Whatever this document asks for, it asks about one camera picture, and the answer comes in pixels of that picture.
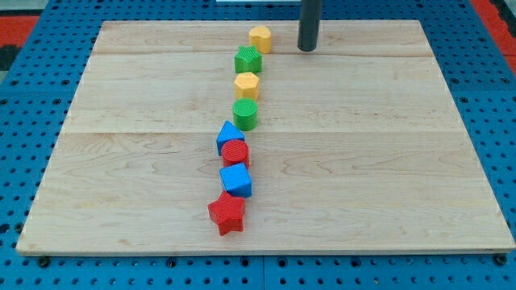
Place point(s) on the red cylinder block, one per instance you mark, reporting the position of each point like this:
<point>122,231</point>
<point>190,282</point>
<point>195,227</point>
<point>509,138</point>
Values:
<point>234,152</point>

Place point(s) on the blue triangle block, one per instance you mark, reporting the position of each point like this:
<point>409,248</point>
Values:
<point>228,132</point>

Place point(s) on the green cylinder block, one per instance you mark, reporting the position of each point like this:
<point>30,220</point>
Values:
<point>245,112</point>

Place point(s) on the blue cube block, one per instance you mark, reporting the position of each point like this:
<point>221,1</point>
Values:
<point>236,180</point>

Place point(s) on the yellow hexagon block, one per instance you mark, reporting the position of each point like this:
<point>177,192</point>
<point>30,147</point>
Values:
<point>247,84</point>

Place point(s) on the red star block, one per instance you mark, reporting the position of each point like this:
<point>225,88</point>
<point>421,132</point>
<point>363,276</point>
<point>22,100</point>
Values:
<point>227,212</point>

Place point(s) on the green star block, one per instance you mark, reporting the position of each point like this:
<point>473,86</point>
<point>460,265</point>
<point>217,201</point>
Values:
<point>248,60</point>

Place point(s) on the yellow heart block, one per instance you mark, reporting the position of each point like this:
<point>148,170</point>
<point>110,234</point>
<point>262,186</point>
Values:
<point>261,38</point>

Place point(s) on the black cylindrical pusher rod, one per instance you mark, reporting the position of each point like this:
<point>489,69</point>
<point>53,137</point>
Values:
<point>308,26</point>

